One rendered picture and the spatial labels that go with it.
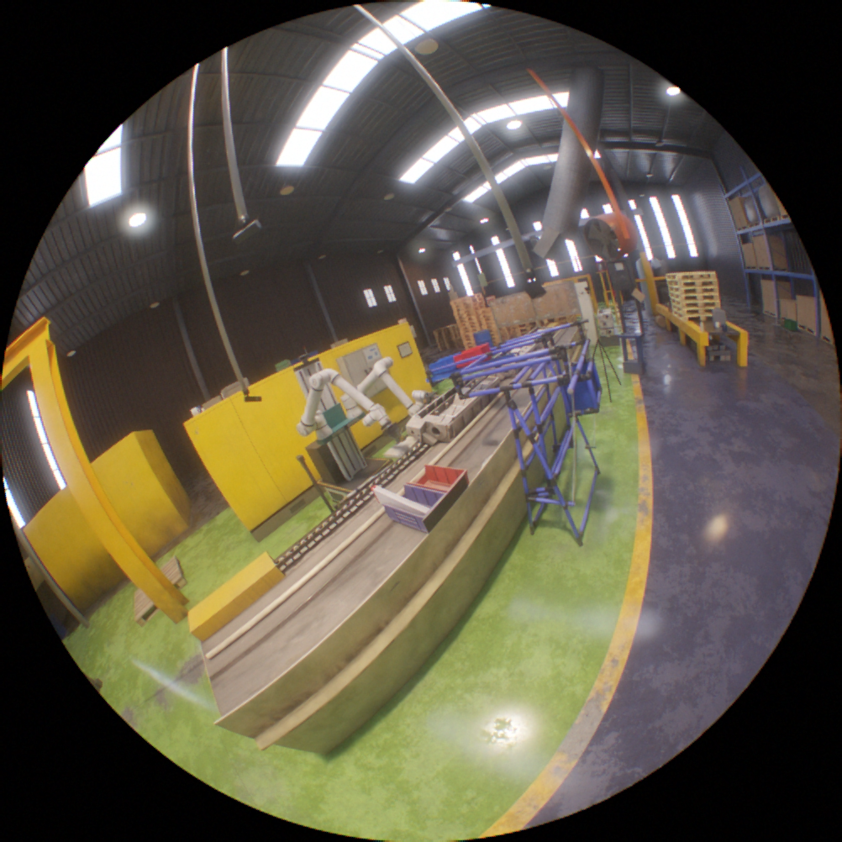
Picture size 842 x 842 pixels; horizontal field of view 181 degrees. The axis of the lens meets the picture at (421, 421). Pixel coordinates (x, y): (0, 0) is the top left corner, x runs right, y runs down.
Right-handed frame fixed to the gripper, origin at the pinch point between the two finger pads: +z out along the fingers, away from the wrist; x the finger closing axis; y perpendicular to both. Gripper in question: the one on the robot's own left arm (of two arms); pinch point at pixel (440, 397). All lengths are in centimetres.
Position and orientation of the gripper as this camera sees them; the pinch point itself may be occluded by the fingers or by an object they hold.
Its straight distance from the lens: 257.0
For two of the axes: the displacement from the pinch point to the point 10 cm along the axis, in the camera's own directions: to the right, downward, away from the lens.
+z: 7.7, 1.4, -6.2
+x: 6.1, -4.7, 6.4
